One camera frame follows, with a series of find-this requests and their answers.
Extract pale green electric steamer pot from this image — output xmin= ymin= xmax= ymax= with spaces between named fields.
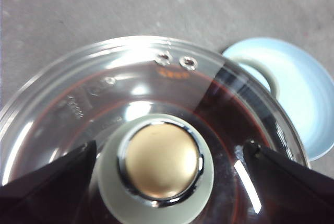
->
xmin=226 ymin=54 xmax=280 ymax=101

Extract blue round plate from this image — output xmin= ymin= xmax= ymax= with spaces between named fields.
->
xmin=222 ymin=38 xmax=332 ymax=162

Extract glass lid with green knob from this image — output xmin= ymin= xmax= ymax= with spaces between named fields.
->
xmin=0 ymin=35 xmax=312 ymax=224

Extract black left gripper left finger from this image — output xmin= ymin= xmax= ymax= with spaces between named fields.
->
xmin=0 ymin=140 xmax=98 ymax=224

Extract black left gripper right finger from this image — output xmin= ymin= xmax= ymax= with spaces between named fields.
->
xmin=242 ymin=140 xmax=334 ymax=224

